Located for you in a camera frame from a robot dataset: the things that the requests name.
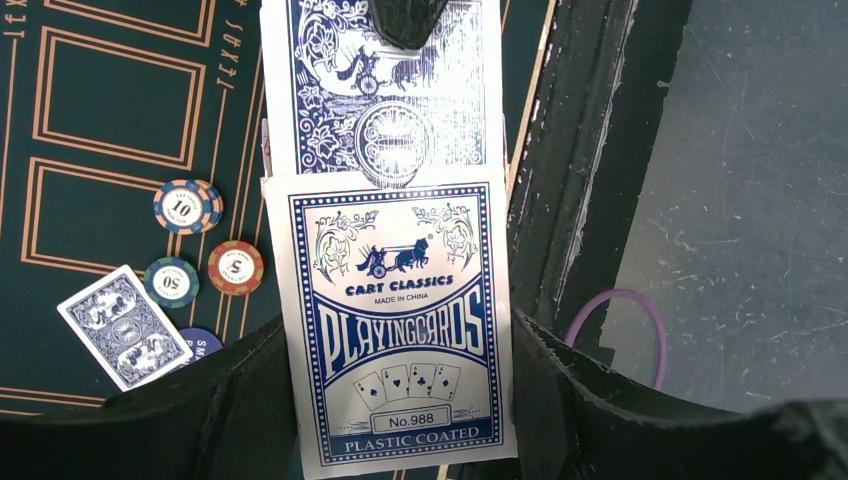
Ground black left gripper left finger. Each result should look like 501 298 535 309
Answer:
1 318 297 479

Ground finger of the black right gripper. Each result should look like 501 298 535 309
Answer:
367 0 448 50

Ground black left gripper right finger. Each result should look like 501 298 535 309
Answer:
512 311 847 479

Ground purple small blind button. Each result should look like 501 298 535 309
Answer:
179 327 223 366

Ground card of deck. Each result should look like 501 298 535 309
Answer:
259 1 505 187

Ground green chip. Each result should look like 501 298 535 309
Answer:
143 256 200 308

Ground orange chip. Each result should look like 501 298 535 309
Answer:
207 240 265 296

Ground face-down card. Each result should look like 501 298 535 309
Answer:
57 265 193 392

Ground blue playing card deck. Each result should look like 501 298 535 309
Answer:
262 166 518 479

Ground white blue chips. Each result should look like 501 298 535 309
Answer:
152 179 223 235

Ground green poker table mat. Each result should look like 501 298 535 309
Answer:
0 0 558 480

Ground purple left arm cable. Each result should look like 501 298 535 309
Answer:
564 288 668 392

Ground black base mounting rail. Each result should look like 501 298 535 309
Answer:
508 1 692 336

